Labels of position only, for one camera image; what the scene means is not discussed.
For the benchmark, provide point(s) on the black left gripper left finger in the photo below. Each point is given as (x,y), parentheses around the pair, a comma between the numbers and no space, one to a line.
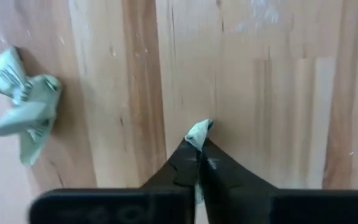
(166,193)

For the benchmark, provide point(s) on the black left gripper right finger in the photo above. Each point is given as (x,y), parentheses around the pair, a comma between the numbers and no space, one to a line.
(228,186)

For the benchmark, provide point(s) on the green truvia packet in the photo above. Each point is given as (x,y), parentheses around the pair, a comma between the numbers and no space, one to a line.
(199,133)
(5,74)
(36,115)

